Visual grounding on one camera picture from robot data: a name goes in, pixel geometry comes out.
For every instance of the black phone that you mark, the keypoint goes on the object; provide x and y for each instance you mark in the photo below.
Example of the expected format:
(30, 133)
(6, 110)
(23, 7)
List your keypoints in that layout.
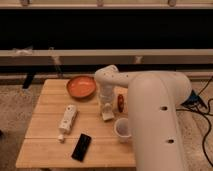
(81, 147)

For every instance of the small white bottle cap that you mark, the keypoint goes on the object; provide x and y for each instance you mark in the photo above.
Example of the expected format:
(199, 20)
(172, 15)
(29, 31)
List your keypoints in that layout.
(61, 138)

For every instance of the red oval object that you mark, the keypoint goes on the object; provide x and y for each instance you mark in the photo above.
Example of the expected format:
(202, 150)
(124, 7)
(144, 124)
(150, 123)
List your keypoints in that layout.
(120, 103)

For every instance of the wooden table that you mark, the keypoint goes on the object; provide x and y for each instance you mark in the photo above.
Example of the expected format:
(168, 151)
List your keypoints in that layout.
(57, 123)

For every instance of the white sponge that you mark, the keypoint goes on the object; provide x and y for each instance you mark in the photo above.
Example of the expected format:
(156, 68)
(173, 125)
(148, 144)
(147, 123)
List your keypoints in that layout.
(108, 114)

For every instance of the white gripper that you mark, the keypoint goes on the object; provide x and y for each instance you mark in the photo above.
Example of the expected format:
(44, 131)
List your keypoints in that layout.
(106, 95)

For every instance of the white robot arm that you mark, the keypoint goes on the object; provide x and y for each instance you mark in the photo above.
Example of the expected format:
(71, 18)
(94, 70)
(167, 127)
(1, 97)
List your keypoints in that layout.
(152, 99)

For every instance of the white ceramic cup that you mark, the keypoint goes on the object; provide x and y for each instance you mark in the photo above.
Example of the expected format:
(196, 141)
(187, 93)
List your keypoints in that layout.
(122, 130)

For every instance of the white bottle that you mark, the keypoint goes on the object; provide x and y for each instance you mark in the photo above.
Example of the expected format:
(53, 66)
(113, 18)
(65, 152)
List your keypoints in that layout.
(68, 119)

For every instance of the orange bowl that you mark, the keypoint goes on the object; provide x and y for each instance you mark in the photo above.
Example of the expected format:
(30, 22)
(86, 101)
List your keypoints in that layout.
(81, 87)

